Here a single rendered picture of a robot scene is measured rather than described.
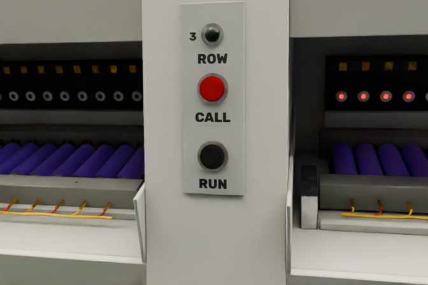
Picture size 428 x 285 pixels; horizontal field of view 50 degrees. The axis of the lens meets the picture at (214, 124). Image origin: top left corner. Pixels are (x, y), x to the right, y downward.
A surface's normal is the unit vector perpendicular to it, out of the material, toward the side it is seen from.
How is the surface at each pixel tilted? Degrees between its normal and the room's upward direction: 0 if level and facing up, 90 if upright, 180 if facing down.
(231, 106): 90
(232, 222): 90
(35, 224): 17
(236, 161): 90
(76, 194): 107
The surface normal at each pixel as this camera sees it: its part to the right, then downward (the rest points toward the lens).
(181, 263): -0.18, 0.08
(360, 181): -0.06, -0.93
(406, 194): -0.18, 0.36
